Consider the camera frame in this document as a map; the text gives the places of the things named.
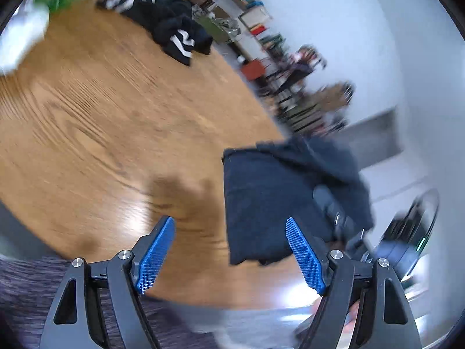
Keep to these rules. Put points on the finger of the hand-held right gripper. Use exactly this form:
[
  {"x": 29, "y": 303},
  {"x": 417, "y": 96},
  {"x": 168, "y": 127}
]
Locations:
[{"x": 334, "y": 211}]

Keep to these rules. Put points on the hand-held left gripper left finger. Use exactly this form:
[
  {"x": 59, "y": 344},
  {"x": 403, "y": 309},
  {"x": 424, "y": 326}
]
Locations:
[{"x": 156, "y": 254}]

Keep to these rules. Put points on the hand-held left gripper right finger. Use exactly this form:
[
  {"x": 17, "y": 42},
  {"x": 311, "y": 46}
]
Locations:
[{"x": 305, "y": 258}]

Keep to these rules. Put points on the navy T-shirt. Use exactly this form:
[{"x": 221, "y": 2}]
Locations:
[{"x": 269, "y": 196}]

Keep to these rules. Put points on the black white-striped knit sweater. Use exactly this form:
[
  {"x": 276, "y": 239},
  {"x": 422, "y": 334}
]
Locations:
[{"x": 170, "y": 29}]

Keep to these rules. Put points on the olive suitcase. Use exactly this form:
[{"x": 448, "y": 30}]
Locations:
[{"x": 301, "y": 120}]

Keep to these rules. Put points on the brown cardboard box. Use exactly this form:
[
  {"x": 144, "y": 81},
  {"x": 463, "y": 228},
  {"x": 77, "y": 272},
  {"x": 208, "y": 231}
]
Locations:
[{"x": 328, "y": 98}]

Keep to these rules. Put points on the black wheeled cart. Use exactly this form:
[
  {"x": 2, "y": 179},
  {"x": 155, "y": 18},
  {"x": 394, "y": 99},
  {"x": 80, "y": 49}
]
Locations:
[{"x": 290, "y": 76}]

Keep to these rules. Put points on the person's mottled purple sweater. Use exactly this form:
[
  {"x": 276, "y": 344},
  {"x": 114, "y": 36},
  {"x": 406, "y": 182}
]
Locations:
[{"x": 21, "y": 298}]

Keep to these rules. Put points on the orange paper bag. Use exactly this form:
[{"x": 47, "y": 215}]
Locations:
[{"x": 252, "y": 71}]

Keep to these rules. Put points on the red box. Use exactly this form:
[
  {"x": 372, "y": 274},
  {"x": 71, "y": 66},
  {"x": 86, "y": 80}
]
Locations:
[{"x": 258, "y": 29}]

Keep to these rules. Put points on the cream storage box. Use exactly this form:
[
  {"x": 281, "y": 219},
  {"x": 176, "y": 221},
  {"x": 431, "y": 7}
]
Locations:
[{"x": 254, "y": 18}]

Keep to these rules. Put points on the olive cardboard box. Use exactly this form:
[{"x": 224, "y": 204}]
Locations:
[{"x": 218, "y": 31}]

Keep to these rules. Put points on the white crumpled cloth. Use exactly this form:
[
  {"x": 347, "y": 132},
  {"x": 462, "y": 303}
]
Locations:
[{"x": 21, "y": 40}]

